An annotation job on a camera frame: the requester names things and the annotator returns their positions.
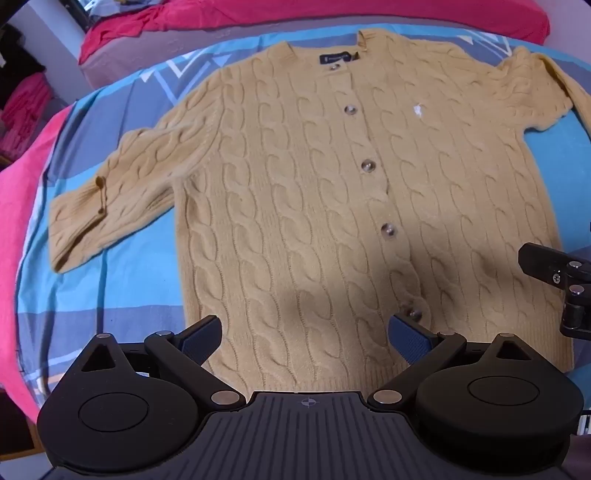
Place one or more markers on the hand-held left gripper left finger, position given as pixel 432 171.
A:
pixel 199 341

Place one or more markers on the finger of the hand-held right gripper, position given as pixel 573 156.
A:
pixel 540 263

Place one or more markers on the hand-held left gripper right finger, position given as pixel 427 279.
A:
pixel 411 339

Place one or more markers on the pile of pink clothes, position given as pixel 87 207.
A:
pixel 25 110

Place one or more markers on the black clothes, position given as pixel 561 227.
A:
pixel 18 60

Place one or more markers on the blue patterned bed sheet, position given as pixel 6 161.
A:
pixel 138 286

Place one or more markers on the pink blanket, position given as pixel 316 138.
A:
pixel 18 230

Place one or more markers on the red blanket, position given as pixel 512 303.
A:
pixel 277 14

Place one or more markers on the pale blue cloth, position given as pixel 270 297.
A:
pixel 111 4

